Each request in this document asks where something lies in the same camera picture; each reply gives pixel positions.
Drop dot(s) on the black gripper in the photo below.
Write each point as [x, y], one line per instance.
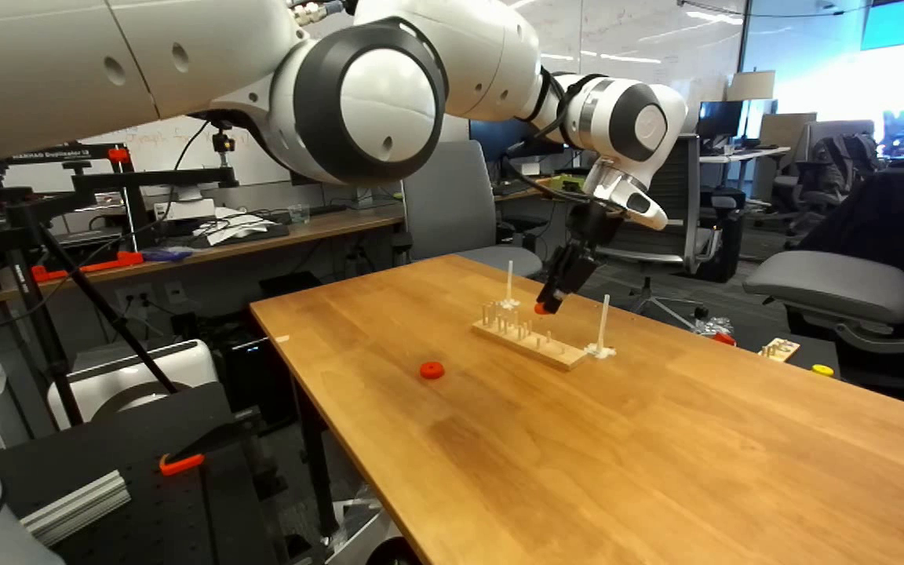
[592, 224]

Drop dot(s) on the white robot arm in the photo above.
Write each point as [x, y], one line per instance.
[367, 104]

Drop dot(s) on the white robot base unit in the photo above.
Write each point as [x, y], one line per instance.
[140, 379]

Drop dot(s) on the small purple object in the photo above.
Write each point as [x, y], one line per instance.
[165, 251]

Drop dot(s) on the clear wine glass right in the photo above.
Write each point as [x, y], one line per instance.
[501, 309]

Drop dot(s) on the wooden block with pegs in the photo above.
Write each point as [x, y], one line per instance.
[548, 349]

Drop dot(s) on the grey chair with tall back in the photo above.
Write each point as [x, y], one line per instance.
[453, 222]

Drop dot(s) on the black mesh office chair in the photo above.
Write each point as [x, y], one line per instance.
[688, 207]

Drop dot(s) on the clear plastic bag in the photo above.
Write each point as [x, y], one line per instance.
[705, 324]

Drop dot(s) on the small red piece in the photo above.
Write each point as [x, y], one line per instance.
[726, 337]

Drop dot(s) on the low black side table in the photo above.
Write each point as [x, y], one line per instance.
[766, 329]

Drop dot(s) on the long wooden desk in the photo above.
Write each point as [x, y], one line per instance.
[315, 224]

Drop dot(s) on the beige lamp shade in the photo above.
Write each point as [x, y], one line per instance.
[751, 86]

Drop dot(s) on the small yellow block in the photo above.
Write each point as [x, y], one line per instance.
[820, 367]

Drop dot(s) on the grey office chair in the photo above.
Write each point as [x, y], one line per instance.
[839, 284]

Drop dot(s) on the white crumpled cloth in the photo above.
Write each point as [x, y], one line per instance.
[234, 224]

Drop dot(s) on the orange black bar clamp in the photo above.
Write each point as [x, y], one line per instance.
[180, 462]

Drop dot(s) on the aluminium extrusion bar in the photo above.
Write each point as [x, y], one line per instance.
[77, 506]

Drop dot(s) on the red rail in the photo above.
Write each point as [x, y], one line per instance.
[87, 269]

